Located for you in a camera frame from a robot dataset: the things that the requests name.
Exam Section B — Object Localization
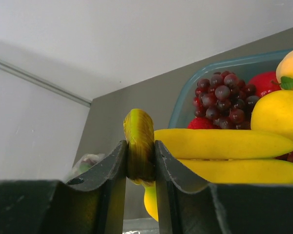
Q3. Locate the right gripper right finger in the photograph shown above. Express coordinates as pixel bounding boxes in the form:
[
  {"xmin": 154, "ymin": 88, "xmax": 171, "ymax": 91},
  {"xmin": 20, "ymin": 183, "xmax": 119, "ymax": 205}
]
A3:
[{"xmin": 155, "ymin": 141, "xmax": 293, "ymax": 234}]

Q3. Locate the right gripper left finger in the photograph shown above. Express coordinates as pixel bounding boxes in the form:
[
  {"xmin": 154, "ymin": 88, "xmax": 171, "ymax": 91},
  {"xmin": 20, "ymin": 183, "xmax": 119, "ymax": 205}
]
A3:
[{"xmin": 0, "ymin": 140, "xmax": 127, "ymax": 234}]

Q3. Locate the fake banana bunch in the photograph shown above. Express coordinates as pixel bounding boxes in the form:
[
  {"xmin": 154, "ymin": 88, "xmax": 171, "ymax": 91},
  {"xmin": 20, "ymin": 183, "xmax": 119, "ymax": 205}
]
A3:
[{"xmin": 123, "ymin": 109, "xmax": 293, "ymax": 219}]

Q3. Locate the purple grape bunch from bag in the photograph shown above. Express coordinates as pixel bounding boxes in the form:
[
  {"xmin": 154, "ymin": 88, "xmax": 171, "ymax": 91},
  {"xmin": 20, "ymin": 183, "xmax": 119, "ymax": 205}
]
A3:
[{"xmin": 193, "ymin": 71, "xmax": 260, "ymax": 130}]

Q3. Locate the yellow mango from bag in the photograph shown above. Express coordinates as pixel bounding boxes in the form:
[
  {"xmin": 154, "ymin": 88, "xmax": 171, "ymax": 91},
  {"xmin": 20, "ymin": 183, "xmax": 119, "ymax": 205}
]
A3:
[{"xmin": 251, "ymin": 90, "xmax": 293, "ymax": 141}]

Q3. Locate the upper blue zip bag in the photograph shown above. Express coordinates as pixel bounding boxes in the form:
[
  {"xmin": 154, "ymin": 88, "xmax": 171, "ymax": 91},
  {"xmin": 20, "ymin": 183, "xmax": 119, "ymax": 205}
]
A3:
[{"xmin": 64, "ymin": 153, "xmax": 105, "ymax": 182}]

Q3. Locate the fake red peach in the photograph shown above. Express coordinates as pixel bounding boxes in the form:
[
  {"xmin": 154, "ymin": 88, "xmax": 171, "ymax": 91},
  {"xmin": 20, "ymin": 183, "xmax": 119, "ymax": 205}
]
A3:
[{"xmin": 188, "ymin": 117, "xmax": 218, "ymax": 129}]

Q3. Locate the fake red apple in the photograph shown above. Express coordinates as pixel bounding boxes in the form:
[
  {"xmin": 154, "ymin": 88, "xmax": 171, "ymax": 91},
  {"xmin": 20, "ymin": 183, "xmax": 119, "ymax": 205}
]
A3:
[{"xmin": 248, "ymin": 71, "xmax": 281, "ymax": 98}]

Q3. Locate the teal plastic fruit basket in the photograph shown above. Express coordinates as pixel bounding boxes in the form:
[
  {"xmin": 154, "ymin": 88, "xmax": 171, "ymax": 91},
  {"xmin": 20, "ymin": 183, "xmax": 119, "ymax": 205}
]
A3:
[{"xmin": 168, "ymin": 49, "xmax": 292, "ymax": 128}]

